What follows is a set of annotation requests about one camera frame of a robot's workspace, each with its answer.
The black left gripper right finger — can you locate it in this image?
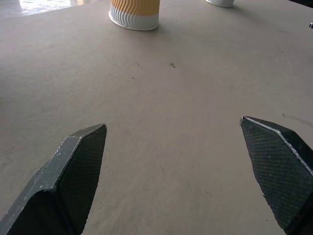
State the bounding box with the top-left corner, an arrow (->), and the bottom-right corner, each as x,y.
240,116 -> 313,235

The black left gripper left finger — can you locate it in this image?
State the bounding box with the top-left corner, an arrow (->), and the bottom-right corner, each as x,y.
0,123 -> 108,235

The orange and white paper cup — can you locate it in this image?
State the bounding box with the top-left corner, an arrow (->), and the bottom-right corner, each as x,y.
204,0 -> 235,8
108,0 -> 160,31

